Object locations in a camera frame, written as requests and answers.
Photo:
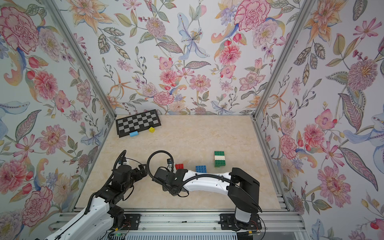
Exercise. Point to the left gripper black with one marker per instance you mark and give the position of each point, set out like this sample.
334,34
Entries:
139,175

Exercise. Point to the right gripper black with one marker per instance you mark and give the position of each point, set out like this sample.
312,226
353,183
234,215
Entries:
165,189

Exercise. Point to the red lego brick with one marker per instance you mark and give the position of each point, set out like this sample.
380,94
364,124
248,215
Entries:
179,166

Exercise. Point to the long blue lego brick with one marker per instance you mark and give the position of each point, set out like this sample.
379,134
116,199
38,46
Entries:
201,169

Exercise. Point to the green lego brick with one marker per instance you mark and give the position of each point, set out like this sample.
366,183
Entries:
219,153
219,163

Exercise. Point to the white lego brick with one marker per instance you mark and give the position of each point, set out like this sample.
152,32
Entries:
219,158

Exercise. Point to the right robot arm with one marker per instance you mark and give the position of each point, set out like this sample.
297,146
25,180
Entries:
240,187

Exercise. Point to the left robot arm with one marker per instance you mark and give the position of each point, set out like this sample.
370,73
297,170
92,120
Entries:
102,212

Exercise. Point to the light blue cylinder block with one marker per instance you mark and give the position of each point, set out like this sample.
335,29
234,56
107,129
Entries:
133,134

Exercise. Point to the black grey chessboard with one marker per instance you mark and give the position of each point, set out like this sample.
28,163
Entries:
137,123

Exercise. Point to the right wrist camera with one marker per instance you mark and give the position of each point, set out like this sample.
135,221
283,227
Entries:
170,162

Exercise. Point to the aluminium rail frame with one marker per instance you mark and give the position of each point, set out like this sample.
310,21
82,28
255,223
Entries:
203,225

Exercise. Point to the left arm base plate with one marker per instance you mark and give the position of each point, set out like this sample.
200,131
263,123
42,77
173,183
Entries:
130,223

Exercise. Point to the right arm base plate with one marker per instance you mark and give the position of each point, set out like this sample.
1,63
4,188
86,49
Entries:
229,222

